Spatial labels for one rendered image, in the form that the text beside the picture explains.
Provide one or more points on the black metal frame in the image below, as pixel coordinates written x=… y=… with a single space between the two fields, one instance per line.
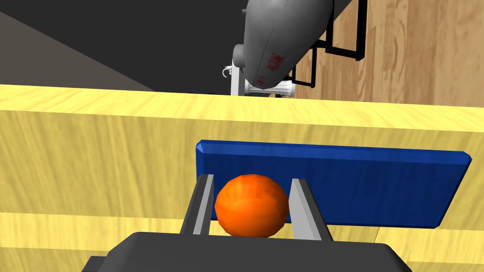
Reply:
x=360 y=30

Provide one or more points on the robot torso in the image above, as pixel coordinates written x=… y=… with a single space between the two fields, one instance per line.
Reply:
x=280 y=34

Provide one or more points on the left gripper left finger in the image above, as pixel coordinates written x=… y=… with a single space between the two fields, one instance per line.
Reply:
x=199 y=211

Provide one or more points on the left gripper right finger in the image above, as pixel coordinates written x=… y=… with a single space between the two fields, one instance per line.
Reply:
x=302 y=215

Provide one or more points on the orange ball knob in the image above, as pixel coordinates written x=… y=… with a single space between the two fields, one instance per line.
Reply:
x=251 y=206

